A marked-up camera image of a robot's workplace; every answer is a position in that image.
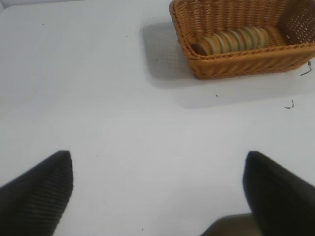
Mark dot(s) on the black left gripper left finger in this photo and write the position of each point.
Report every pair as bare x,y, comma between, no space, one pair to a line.
37,196

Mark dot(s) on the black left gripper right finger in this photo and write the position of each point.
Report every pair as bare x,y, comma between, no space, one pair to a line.
283,201

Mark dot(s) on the long striped bread loaf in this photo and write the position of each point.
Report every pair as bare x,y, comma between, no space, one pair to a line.
233,40

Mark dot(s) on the brown woven wicker basket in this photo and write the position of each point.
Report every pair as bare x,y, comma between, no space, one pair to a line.
236,64

